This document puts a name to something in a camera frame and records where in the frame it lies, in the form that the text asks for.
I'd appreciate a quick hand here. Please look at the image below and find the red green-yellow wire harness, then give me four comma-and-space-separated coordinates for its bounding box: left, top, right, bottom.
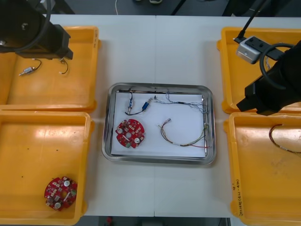
156, 117, 211, 149

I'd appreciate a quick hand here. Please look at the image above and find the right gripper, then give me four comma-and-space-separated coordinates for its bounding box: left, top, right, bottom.
236, 76, 283, 116

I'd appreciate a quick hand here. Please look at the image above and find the metal solenoid blue label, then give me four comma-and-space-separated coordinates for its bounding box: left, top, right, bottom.
124, 100, 152, 116

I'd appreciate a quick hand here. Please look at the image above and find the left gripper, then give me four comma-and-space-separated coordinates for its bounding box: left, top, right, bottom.
16, 23, 74, 61

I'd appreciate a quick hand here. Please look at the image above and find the steel tray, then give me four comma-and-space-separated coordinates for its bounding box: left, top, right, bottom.
101, 81, 216, 167

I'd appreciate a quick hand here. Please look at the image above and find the red and yellow wire harness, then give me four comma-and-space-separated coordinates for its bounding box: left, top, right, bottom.
269, 123, 301, 153

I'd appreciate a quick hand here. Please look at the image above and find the round red circuit board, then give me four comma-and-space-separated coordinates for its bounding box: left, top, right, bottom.
44, 176, 78, 211
114, 118, 146, 149

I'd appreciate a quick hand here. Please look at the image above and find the yellow-orange plastic bin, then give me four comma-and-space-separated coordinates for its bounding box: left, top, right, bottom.
216, 27, 301, 113
0, 110, 96, 226
0, 25, 102, 113
222, 112, 301, 226

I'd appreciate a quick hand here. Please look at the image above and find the black slanted metal leg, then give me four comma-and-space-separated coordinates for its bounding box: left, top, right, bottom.
222, 0, 238, 17
169, 0, 189, 16

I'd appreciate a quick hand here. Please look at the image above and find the metal solenoid blue-white label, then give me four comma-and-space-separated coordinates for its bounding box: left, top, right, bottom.
119, 89, 135, 114

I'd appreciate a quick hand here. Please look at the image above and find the white paper sheet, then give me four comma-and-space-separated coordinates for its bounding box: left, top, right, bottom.
110, 91, 206, 158

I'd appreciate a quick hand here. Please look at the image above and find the metal solenoid with black cable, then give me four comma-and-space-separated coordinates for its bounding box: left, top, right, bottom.
58, 58, 69, 76
18, 58, 42, 77

